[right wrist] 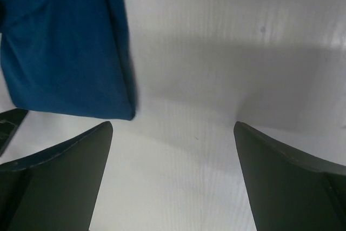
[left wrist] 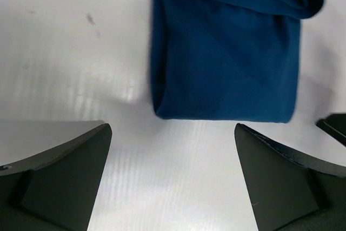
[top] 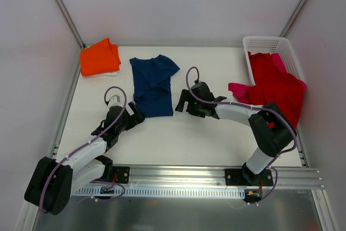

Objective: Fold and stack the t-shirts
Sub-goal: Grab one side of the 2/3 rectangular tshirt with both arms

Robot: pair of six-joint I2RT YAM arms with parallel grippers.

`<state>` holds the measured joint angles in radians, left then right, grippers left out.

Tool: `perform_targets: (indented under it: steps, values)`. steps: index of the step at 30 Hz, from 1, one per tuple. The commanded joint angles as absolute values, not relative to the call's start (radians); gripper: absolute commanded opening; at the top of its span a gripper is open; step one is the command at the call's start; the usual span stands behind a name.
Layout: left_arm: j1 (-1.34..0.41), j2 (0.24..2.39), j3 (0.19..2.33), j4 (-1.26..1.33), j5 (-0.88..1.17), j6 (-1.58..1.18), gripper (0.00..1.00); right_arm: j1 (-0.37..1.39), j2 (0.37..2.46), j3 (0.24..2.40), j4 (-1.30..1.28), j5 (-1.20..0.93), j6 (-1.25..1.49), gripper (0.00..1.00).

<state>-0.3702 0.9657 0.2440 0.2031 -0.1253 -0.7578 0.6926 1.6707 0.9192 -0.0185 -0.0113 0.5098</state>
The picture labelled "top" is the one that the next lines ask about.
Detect navy blue printed t-shirt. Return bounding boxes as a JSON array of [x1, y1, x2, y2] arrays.
[[130, 55, 179, 118]]

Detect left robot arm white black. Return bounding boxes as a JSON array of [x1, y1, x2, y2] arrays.
[[24, 102, 145, 215]]

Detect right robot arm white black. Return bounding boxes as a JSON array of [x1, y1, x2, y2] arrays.
[[175, 81, 297, 186]]

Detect pink t-shirt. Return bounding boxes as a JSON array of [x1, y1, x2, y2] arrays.
[[228, 54, 308, 102]]

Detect folded orange t-shirt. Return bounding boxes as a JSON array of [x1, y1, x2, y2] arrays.
[[79, 38, 121, 77]]

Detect red t-shirt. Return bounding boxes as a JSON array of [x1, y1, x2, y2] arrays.
[[245, 52, 306, 128]]

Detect white plastic basket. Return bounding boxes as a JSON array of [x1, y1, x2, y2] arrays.
[[243, 36, 305, 85]]

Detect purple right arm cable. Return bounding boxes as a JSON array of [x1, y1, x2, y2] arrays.
[[185, 66, 298, 207]]

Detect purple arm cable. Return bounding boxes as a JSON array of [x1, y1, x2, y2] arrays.
[[185, 66, 298, 207], [38, 85, 129, 214]]

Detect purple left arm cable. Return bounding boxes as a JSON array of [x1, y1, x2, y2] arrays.
[[38, 85, 129, 214]]

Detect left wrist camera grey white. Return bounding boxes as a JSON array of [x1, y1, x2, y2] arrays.
[[107, 95, 121, 108]]

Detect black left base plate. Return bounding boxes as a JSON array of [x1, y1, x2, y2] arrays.
[[109, 166, 130, 184]]

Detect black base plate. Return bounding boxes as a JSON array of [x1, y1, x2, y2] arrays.
[[224, 168, 274, 187], [109, 166, 130, 184]]

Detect aluminium mounting rail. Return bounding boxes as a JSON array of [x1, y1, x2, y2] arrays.
[[85, 166, 324, 189]]

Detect white slotted cable duct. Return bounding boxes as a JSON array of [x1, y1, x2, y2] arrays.
[[74, 186, 245, 199]]

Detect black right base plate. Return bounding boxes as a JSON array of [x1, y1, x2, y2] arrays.
[[224, 168, 274, 187]]

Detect left aluminium frame post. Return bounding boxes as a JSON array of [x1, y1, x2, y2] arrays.
[[54, 0, 86, 49]]

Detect aluminium frame post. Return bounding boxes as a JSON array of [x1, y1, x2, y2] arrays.
[[279, 0, 308, 37], [54, 0, 86, 49]]

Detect right aluminium frame post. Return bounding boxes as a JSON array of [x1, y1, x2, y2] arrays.
[[279, 0, 308, 37]]

